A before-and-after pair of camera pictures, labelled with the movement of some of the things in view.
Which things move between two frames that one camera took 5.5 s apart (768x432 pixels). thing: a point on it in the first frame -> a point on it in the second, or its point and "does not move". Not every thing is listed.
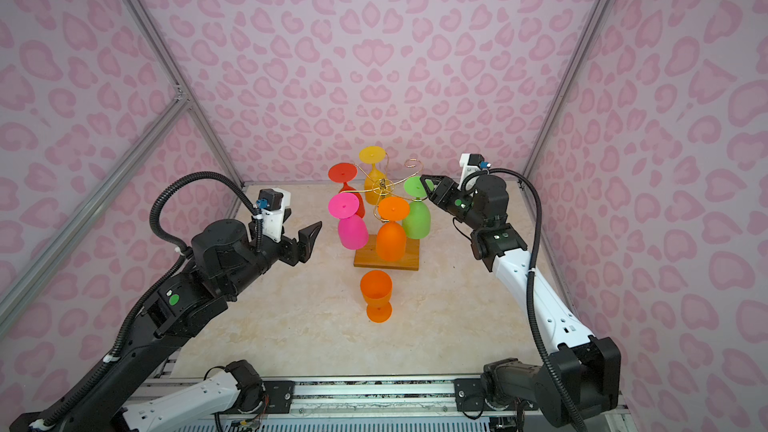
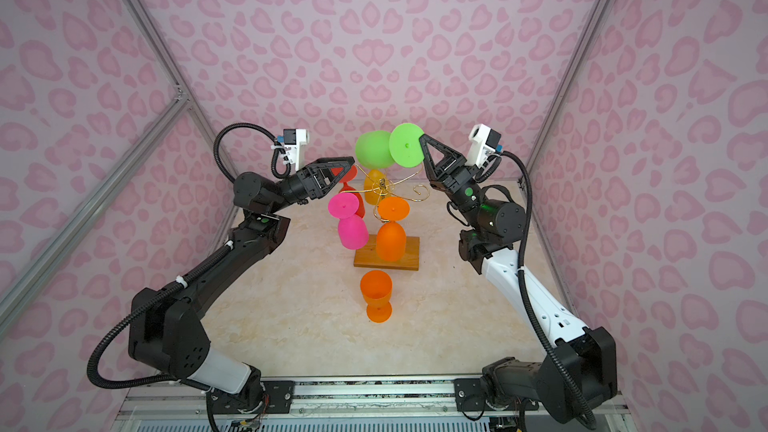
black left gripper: [305, 244] -> [307, 181]
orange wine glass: [390, 238] does not move
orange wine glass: [376, 287] does not move
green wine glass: [416, 218] -> [380, 150]
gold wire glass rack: [385, 187] does not move
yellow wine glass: [376, 184] does not move
